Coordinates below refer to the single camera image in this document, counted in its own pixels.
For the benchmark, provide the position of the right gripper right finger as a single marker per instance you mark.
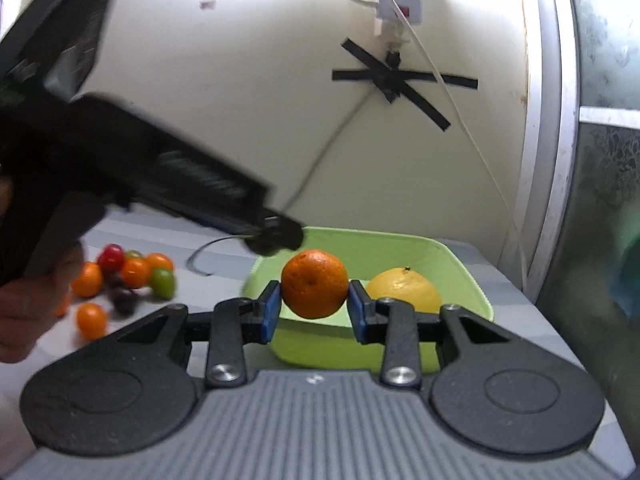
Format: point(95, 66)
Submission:
point(392, 324)

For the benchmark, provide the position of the frosted glass door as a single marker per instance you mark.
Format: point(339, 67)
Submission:
point(585, 273)

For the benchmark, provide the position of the black tape cross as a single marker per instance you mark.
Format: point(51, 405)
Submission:
point(390, 79)

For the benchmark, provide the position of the orange cherry tomato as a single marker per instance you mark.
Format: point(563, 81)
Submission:
point(135, 273)

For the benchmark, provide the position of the orange mandarin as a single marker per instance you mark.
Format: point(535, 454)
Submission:
point(314, 284)

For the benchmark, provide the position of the yellow lemon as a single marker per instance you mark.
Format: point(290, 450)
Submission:
point(406, 285)

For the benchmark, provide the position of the red cherry tomato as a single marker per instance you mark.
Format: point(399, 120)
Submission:
point(111, 259)

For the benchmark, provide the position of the dark purple grape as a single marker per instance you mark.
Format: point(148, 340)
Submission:
point(124, 301)

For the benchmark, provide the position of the left hand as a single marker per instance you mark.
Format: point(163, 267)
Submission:
point(28, 306)

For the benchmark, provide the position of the small orange kumquat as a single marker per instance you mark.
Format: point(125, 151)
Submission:
point(89, 283)
point(91, 321)

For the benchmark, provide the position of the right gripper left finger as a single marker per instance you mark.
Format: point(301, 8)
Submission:
point(235, 323)

